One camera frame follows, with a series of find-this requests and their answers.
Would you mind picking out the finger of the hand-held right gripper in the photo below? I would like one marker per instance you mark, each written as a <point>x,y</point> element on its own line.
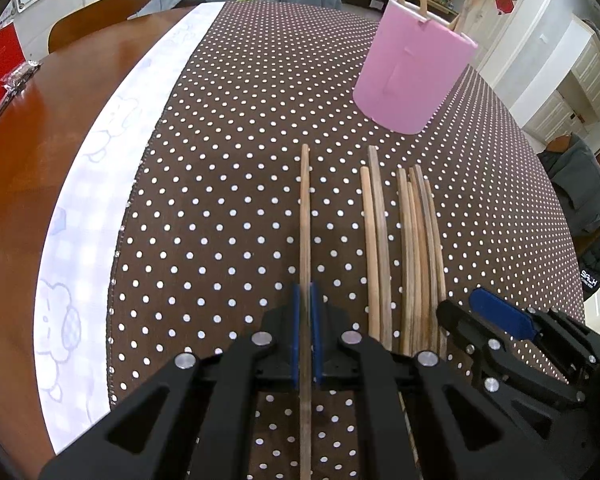
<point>460,320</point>
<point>500,312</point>

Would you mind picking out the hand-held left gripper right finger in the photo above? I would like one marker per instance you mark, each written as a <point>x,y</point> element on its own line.
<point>315,330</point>

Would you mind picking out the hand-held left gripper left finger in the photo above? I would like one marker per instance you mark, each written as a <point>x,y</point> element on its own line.
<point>295,330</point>

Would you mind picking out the group of wooden chopsticks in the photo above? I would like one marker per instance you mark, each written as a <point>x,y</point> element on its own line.
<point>414,260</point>

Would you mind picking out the pink cup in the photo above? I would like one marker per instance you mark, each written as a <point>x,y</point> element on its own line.
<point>410,75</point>

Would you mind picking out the dark grey jacket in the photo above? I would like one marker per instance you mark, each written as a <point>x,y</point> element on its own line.
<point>580,200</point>

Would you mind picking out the brown polka dot tablecloth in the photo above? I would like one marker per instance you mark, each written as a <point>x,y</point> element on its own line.
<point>240,160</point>

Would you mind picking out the wooden chair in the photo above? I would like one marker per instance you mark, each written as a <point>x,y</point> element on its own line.
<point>560,144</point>
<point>95,15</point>

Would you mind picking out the white printed cloth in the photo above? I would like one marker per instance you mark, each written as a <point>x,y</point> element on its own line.
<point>100,210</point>

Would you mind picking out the white cabinet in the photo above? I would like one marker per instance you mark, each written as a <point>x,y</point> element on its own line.
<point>580,70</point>

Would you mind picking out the white door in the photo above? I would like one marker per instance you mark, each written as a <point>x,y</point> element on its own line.
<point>515,35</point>

